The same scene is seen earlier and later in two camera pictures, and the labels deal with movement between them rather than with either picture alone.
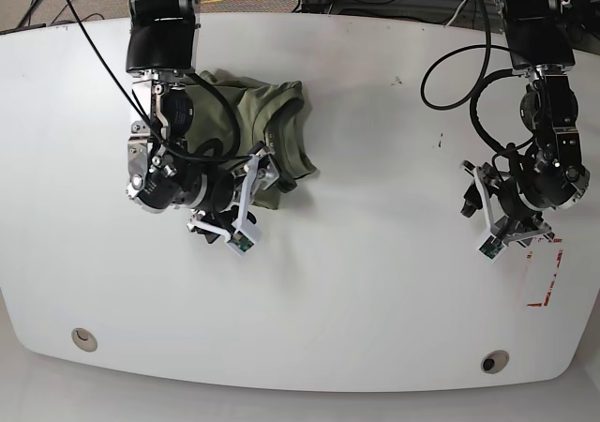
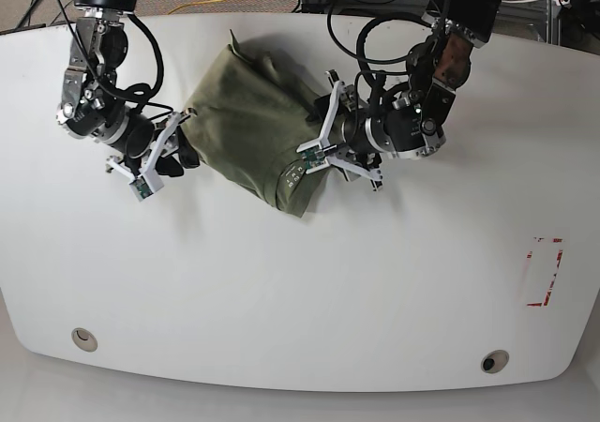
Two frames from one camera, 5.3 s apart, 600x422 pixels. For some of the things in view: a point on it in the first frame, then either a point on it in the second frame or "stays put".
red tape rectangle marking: [547, 295] stays put
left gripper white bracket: [247, 234] -> [148, 181]
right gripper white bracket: [495, 241] -> [315, 152]
